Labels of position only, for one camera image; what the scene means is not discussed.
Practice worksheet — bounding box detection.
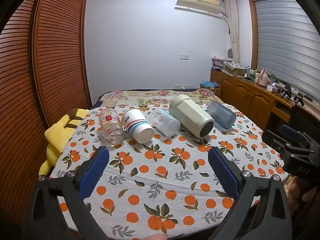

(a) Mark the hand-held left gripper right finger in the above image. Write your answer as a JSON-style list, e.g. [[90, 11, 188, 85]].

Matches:
[[207, 146, 293, 240]]

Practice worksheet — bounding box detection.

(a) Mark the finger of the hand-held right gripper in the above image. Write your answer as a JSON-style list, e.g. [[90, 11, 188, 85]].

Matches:
[[279, 124, 320, 153], [261, 129, 292, 155]]

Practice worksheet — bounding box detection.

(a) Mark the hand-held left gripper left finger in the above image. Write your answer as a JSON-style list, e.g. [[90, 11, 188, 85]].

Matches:
[[24, 145, 110, 240]]

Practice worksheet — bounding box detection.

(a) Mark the clear glass cup red print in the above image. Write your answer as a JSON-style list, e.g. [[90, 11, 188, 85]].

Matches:
[[98, 107, 125, 145]]

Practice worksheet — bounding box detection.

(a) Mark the blue translucent plastic cup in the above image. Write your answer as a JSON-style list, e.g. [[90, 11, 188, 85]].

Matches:
[[206, 101, 237, 130]]

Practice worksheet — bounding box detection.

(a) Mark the white striped paper cup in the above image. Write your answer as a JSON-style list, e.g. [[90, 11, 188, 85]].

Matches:
[[122, 108, 154, 144]]

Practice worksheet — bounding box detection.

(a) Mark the cream green thermos cup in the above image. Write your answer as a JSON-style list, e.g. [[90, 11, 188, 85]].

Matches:
[[169, 94, 215, 139]]

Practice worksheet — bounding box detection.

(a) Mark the clear plastic cup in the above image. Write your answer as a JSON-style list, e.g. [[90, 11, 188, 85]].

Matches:
[[149, 108, 181, 138]]

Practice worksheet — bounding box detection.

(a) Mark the person's right hand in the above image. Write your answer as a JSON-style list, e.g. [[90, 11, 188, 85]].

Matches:
[[287, 178, 320, 214]]

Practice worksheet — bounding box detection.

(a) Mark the black device on stand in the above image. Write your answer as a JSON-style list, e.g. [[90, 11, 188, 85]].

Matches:
[[280, 84, 306, 106]]

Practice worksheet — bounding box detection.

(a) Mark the wooden sideboard cabinet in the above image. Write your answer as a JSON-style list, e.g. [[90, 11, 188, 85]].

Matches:
[[210, 69, 320, 140]]

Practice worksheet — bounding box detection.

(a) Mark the yellow plush toy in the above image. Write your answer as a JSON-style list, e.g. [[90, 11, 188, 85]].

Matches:
[[39, 108, 87, 176]]

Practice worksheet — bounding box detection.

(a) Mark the pink kettle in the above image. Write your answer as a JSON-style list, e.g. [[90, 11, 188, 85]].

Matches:
[[258, 68, 269, 87]]

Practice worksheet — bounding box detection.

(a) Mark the orange fruit printed blanket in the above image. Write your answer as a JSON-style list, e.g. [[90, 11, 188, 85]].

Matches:
[[49, 102, 288, 239]]

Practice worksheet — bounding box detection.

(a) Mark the cardboard box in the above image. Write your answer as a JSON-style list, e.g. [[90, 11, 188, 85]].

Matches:
[[222, 62, 247, 77]]

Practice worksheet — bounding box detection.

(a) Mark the blue plastic bag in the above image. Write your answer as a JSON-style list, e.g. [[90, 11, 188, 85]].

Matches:
[[200, 79, 221, 89]]

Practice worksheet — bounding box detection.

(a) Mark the grey window blind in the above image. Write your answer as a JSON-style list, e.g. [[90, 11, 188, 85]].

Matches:
[[254, 0, 320, 101]]

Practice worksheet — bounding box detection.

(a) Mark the stack of pink boxes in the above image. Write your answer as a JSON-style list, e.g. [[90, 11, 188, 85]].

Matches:
[[211, 57, 226, 71]]

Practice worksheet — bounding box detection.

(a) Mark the floral bed blanket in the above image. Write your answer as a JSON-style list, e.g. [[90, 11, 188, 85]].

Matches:
[[100, 89, 222, 111]]

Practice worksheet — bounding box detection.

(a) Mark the beige patterned curtain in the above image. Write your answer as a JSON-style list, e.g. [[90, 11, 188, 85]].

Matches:
[[223, 0, 242, 65]]

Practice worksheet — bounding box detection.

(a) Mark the wooden louvered wardrobe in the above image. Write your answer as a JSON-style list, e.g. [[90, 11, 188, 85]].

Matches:
[[0, 0, 92, 230]]

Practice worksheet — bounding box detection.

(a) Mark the cream wall air conditioner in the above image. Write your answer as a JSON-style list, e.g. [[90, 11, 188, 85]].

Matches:
[[176, 0, 223, 15]]

